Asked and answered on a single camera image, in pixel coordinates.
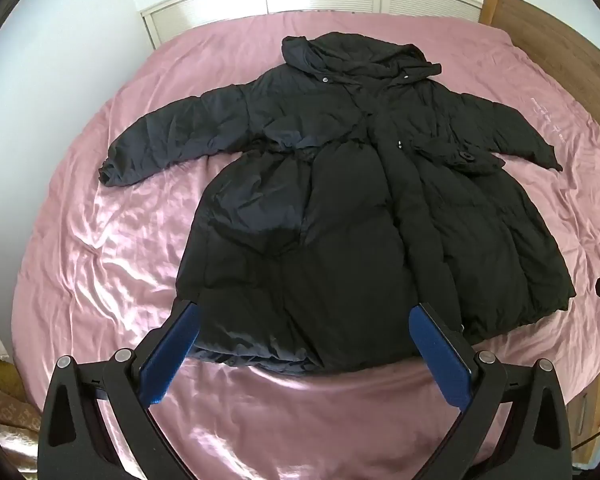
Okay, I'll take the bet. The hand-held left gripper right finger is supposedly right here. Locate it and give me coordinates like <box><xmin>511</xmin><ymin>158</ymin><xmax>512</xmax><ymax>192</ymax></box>
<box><xmin>409</xmin><ymin>302</ymin><xmax>573</xmax><ymax>480</ymax></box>

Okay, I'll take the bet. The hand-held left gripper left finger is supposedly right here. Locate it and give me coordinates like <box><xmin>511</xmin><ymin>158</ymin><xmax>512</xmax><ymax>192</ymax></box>
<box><xmin>37</xmin><ymin>299</ymin><xmax>203</xmax><ymax>480</ymax></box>

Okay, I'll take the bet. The black hooded puffer coat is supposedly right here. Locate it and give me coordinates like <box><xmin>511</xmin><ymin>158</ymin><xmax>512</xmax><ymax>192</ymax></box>
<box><xmin>97</xmin><ymin>31</ymin><xmax>577</xmax><ymax>376</ymax></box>

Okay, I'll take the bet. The brown patterned cloth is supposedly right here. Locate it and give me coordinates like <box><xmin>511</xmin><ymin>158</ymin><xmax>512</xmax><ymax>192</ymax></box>
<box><xmin>0</xmin><ymin>350</ymin><xmax>48</xmax><ymax>471</ymax></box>

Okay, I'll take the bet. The wooden headboard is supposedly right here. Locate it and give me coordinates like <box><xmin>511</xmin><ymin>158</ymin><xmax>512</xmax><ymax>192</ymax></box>
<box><xmin>477</xmin><ymin>0</ymin><xmax>600</xmax><ymax>141</ymax></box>

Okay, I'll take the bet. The wooden bed frame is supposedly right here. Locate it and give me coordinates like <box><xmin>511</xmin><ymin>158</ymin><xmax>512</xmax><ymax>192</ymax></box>
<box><xmin>565</xmin><ymin>360</ymin><xmax>600</xmax><ymax>466</ymax></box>

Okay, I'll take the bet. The black cable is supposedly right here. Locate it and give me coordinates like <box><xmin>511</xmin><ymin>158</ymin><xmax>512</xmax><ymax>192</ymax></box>
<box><xmin>570</xmin><ymin>407</ymin><xmax>600</xmax><ymax>453</ymax></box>

